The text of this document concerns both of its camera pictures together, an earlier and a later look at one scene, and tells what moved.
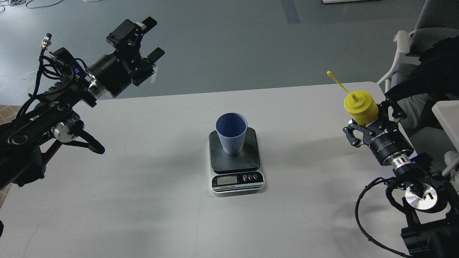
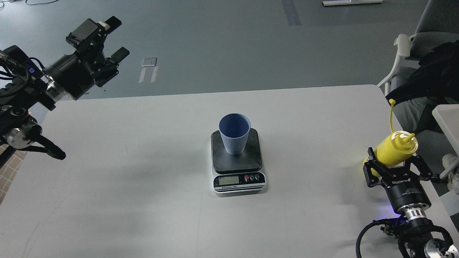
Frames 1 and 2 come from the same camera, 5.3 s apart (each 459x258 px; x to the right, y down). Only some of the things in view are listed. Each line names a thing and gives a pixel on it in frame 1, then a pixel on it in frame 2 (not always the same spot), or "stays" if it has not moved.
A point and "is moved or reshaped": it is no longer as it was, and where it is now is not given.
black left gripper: (113, 72) → (75, 73)
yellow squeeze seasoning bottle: (361, 105) is moved or reshaped
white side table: (447, 111) stays
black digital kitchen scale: (236, 173) stays
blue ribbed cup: (232, 127) stays
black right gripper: (389, 143) → (403, 187)
